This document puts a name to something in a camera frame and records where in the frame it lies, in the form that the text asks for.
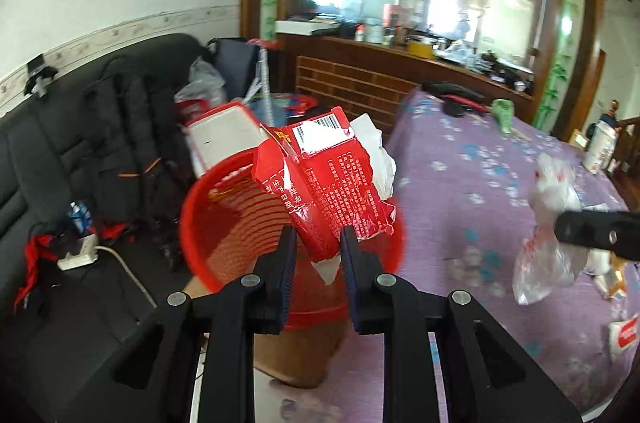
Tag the black backpack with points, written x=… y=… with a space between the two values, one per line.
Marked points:
x=139 y=166

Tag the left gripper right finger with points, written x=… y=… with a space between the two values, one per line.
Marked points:
x=444 y=350

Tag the red plastic mesh basket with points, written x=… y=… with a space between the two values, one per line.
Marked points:
x=227 y=221

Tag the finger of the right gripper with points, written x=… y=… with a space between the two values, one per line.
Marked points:
x=618 y=232

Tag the white cartoon paper cup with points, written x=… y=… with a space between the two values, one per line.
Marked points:
x=600 y=148

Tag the wooden brick-pattern counter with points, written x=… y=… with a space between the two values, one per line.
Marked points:
x=372 y=79

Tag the white plastic bag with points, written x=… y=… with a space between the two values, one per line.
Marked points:
x=544 y=263

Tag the black red tool on table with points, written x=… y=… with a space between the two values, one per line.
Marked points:
x=457 y=100

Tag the purple floral tablecloth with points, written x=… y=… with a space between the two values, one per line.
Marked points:
x=462 y=191

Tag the green crumpled cloth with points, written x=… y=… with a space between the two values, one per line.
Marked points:
x=503 y=112

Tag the red white wet wipe packet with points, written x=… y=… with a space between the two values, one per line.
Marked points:
x=622 y=335

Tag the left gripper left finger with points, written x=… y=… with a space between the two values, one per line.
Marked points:
x=196 y=356

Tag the red torn carton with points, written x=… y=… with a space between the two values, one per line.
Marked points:
x=324 y=178

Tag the stair newel post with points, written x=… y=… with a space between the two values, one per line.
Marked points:
x=608 y=117

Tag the clear plastic bag on sofa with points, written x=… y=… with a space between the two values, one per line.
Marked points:
x=204 y=83

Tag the white red-framed board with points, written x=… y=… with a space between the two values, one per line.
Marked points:
x=221 y=133

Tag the white power strip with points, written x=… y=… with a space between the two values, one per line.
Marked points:
x=83 y=252

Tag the brown cardboard box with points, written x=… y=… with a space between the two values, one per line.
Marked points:
x=317 y=327

